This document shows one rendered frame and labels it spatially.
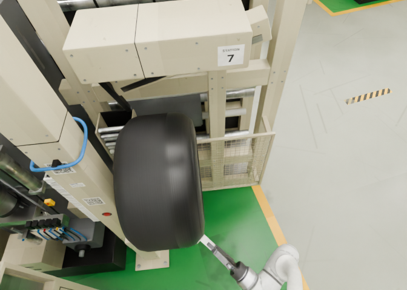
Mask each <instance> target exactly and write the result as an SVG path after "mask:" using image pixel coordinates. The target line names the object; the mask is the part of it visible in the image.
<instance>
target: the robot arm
mask: <svg viewBox="0 0 407 290"><path fill-rule="evenodd" d="M200 241H201V242H202V243H203V244H204V245H205V246H206V247H207V248H209V249H210V251H212V252H213V254H214V255H215V256H216V257H217V258H218V259H219V260H220V261H221V262H222V263H223V264H224V265H225V266H226V267H227V269H228V270H231V271H230V276H232V278H233V279H235V280H236V283H237V284H238V285H239V286H240V287H241V288H242V289H243V290H280V289H281V287H282V285H283V284H284V283H285V282H287V290H303V284H302V275H301V272H300V269H299V267H298V262H299V253H298V250H297V249H296V248H295V247H293V246H292V245H290V244H282V245H280V246H279V247H278V248H277V249H276V250H275V251H274V252H273V253H272V255H271V256H270V258H269V259H268V261H267V262H266V264H265V266H264V268H263V270H261V272H260V273H258V274H257V273H256V272H254V271H253V270H252V269H251V268H250V267H249V266H245V265H244V264H243V263H242V262H241V261H238V262H237V263H235V262H234V259H233V258H232V257H230V255H228V254H227V253H226V252H225V251H224V250H222V249H221V248H220V247H218V246H217V245H216V244H214V243H213V242H212V241H211V240H210V239H209V238H208V237H207V236H206V235H203V238H202V239H201V240H200Z"/></svg>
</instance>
